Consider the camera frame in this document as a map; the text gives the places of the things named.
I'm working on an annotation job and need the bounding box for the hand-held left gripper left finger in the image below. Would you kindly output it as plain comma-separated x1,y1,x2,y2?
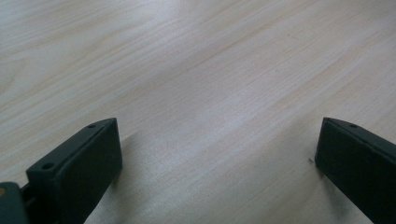
26,117,123,224

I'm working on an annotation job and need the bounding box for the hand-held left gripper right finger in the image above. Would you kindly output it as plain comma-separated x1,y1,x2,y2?
314,117,396,224

